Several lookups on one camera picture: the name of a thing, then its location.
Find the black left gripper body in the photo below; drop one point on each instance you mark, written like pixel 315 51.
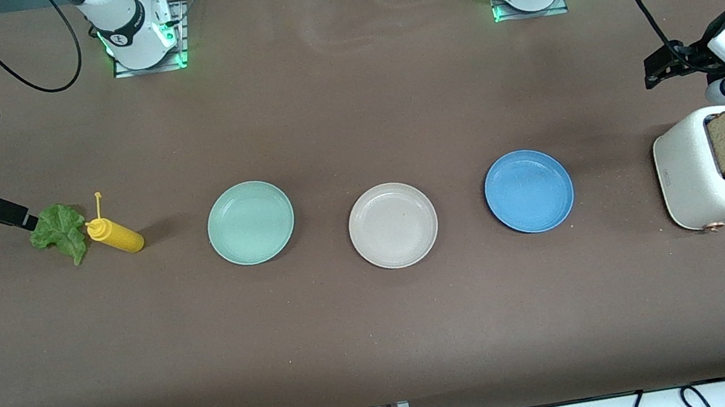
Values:
pixel 687 58

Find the green lettuce leaf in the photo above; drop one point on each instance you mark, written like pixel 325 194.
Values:
pixel 61 228

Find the yellow mustard squeeze bottle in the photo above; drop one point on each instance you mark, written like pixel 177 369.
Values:
pixel 118 237

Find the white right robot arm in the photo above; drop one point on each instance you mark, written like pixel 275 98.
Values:
pixel 132 36

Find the blue round plate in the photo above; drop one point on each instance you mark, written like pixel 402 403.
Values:
pixel 528 190

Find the green round plate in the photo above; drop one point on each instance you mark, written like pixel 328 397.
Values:
pixel 250 222

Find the beige round plate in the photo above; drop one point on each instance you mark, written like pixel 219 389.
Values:
pixel 393 226

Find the white two-slot toaster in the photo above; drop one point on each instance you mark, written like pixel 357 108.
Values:
pixel 690 178

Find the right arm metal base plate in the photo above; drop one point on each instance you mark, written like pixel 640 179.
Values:
pixel 184 42

